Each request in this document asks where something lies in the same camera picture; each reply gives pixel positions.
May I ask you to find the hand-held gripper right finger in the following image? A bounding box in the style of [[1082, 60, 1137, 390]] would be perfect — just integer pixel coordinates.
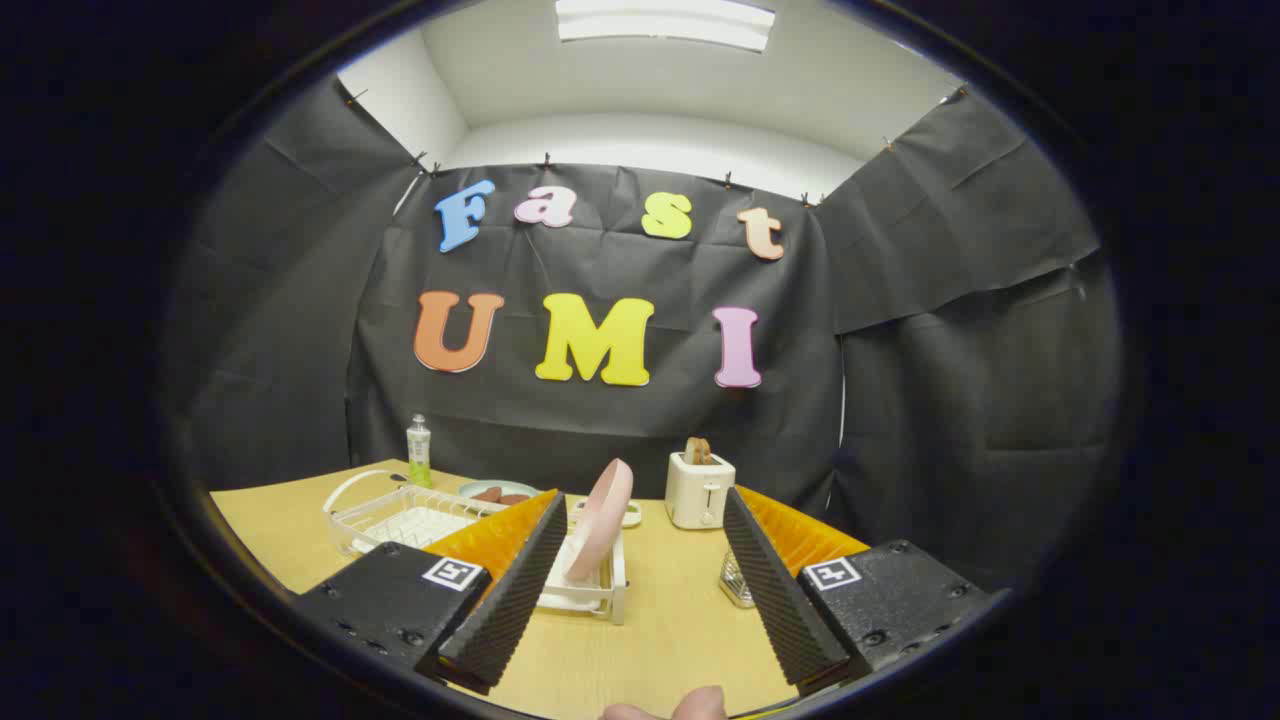
[[722, 485, 993, 698]]

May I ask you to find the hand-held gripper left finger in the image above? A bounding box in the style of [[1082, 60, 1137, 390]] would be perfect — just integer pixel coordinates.
[[293, 488, 569, 696]]

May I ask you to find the metal wire basket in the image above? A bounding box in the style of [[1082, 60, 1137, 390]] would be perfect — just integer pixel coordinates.
[[718, 551, 758, 610]]

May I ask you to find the pink plate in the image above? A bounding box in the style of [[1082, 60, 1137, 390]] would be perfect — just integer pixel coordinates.
[[565, 458, 635, 583]]

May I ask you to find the white wire dish rack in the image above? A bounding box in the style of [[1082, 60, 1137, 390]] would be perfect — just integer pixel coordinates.
[[322, 469, 629, 626]]

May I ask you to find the light green plate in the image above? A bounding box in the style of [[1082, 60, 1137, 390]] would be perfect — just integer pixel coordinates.
[[458, 480, 542, 505]]

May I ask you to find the green dish soap bottle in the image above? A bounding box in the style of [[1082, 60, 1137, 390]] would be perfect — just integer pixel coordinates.
[[406, 414, 433, 489]]

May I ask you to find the white toaster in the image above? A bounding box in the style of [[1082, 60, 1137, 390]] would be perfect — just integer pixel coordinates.
[[665, 451, 737, 530]]

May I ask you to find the white divided grain tray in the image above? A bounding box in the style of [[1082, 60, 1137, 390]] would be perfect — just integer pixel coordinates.
[[570, 498, 644, 529]]

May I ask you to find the ceiling light panel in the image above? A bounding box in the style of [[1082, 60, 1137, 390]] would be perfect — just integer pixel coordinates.
[[555, 0, 776, 53]]

